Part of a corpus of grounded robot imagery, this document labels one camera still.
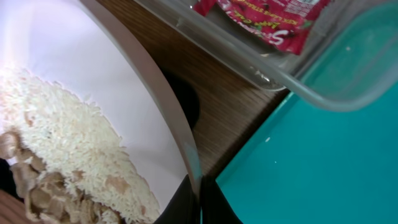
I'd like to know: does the pink plate with food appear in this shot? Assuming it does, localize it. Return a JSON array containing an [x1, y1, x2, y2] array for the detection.
[[1, 0, 201, 214]]

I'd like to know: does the teal plastic tray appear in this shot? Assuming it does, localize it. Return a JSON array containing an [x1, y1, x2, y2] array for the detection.
[[215, 2, 398, 224]]

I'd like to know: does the rice and peanut food pile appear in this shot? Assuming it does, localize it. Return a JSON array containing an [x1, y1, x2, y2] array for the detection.
[[1, 68, 160, 223]]

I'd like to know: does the red snack wrapper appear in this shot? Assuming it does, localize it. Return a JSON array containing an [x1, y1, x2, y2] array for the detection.
[[192, 0, 330, 55]]

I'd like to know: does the black tray bin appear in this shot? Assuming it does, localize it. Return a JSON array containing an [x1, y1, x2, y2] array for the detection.
[[160, 68, 200, 129]]

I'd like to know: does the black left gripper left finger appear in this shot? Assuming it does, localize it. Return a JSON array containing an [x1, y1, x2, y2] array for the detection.
[[154, 175, 199, 224]]

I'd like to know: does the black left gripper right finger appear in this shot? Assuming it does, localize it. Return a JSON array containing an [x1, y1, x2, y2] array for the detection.
[[200, 176, 243, 224]]

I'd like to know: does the clear plastic bin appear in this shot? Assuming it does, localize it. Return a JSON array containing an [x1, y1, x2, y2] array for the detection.
[[137, 0, 397, 111]]

